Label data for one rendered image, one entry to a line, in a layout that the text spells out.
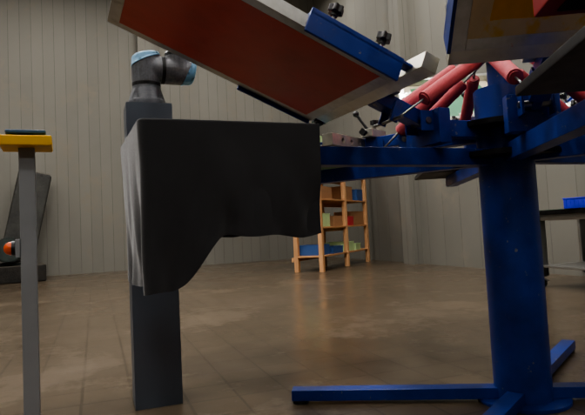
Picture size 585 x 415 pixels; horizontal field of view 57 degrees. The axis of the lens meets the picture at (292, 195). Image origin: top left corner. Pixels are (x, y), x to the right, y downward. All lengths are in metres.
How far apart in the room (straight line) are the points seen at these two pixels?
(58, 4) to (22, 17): 0.73
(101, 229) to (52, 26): 4.08
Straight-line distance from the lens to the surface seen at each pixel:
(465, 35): 1.51
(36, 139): 1.62
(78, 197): 11.27
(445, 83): 1.94
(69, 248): 11.25
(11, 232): 10.78
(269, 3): 1.46
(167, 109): 2.27
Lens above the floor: 0.67
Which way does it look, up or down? 3 degrees up
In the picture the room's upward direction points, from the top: 3 degrees counter-clockwise
